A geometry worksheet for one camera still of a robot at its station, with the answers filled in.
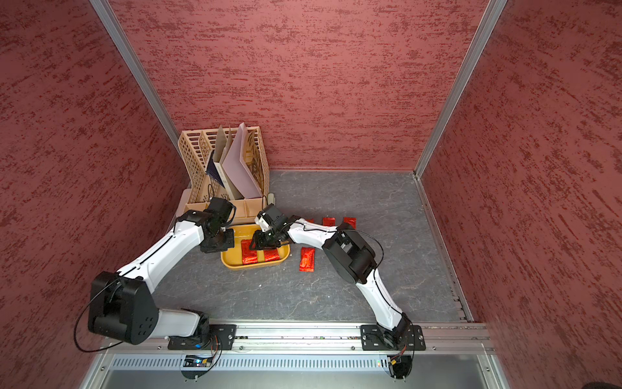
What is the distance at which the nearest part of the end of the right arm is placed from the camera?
73cm

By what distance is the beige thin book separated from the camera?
2.79 ft

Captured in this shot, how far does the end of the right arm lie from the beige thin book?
0.21 metres
